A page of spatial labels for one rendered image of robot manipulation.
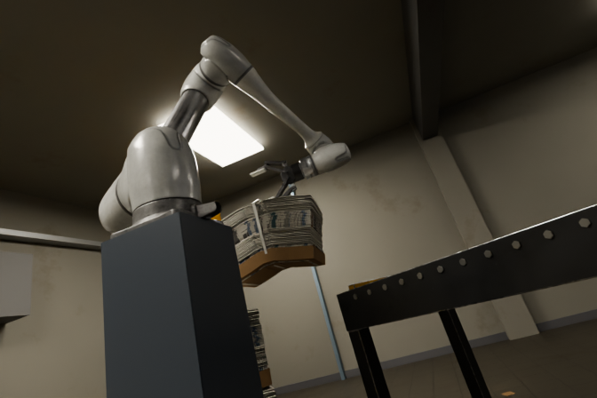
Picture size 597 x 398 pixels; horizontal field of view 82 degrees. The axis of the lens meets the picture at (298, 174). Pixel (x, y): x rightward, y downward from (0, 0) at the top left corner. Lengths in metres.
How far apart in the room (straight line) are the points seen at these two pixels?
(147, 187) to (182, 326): 0.30
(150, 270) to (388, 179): 4.44
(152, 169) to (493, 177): 4.56
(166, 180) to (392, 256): 4.18
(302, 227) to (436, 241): 3.68
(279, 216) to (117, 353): 0.68
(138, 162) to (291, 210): 0.59
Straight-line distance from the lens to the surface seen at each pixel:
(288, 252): 1.22
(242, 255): 1.26
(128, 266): 0.78
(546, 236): 0.86
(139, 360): 0.75
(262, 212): 1.28
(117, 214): 0.99
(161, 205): 0.79
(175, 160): 0.84
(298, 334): 5.09
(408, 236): 4.80
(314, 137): 1.53
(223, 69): 1.34
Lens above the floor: 0.74
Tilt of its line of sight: 23 degrees up
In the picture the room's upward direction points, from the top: 16 degrees counter-clockwise
